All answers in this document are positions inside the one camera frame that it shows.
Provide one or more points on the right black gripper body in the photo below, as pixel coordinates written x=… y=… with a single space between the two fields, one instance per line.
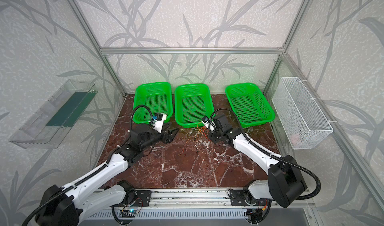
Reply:
x=212 y=134

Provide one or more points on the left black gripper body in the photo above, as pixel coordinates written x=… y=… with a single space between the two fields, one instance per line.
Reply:
x=163 y=136

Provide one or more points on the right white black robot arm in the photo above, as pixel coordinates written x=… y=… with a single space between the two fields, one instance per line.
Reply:
x=287 y=181

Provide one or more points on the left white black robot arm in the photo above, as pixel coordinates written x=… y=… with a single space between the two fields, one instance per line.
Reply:
x=72 y=203

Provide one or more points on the right green plastic basket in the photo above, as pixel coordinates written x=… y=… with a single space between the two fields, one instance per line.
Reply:
x=249 y=104

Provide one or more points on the green plastic basket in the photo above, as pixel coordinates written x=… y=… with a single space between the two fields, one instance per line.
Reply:
x=249 y=104
x=157 y=97
x=192 y=103

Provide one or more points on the middle green plastic basket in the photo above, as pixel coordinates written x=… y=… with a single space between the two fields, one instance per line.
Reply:
x=192 y=103

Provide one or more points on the left green plastic basket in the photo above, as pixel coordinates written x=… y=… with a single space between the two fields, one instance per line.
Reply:
x=157 y=97

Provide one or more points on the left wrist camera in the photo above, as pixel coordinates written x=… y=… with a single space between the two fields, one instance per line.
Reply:
x=156 y=122

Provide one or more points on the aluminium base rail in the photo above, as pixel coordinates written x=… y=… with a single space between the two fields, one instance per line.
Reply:
x=195 y=198

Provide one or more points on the white wire mesh basket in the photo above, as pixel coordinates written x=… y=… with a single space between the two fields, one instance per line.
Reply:
x=304 y=122

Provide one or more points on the clear acrylic wall tray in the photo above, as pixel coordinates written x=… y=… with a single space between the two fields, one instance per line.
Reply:
x=47 y=128

